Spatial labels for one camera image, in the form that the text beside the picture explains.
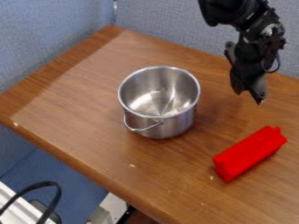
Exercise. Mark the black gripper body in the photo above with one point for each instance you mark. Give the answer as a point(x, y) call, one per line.
point(249, 70)

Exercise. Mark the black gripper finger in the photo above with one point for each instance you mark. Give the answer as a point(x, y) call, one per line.
point(237, 82)
point(245, 86)

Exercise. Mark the metal pot with handle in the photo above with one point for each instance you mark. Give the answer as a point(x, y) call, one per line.
point(159, 97)

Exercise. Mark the red block object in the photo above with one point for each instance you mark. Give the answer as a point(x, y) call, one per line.
point(243, 155)

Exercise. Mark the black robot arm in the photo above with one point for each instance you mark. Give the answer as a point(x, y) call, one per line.
point(254, 55)

